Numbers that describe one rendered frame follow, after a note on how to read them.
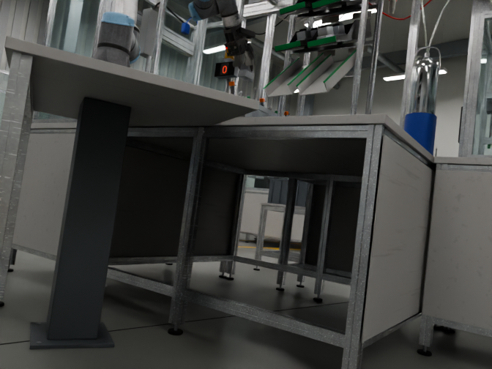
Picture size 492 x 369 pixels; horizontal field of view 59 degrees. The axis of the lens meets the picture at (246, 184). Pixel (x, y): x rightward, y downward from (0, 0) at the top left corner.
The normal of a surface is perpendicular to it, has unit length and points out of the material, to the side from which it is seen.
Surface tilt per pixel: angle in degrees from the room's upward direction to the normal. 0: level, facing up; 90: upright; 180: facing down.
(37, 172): 90
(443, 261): 90
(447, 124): 90
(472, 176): 90
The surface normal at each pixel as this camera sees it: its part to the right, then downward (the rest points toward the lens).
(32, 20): 0.72, 0.04
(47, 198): -0.56, -0.12
